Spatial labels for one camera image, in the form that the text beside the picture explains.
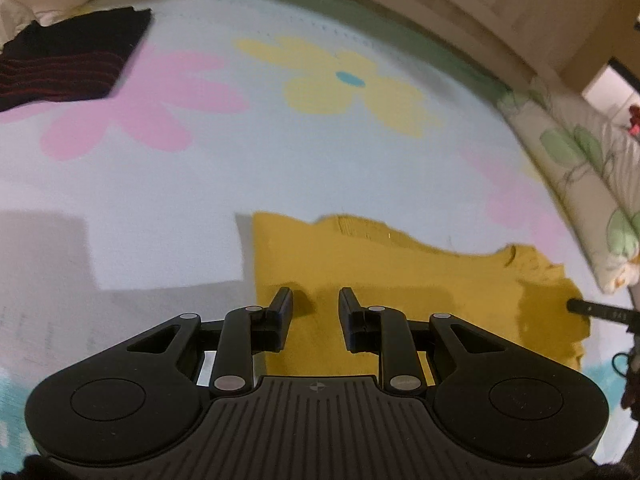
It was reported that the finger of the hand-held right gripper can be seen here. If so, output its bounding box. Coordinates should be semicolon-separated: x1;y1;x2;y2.
566;298;640;328

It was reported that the black red-striped folded cloth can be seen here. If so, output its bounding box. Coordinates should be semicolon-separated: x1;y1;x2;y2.
0;6;153;113

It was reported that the yellow knit garment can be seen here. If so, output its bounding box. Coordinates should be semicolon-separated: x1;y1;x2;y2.
251;212;591;378

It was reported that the flower print blanket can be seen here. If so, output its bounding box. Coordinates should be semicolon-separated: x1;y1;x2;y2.
0;0;632;467

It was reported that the leaf print white pillow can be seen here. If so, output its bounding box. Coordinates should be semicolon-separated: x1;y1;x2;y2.
497;76;640;294

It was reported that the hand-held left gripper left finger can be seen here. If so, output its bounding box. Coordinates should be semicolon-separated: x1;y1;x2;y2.
125;287;294;396

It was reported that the wooden headboard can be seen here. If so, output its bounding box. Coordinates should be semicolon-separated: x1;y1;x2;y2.
239;0;640;95

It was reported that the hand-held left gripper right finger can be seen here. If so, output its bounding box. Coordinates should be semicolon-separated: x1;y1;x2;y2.
338;287;507;394

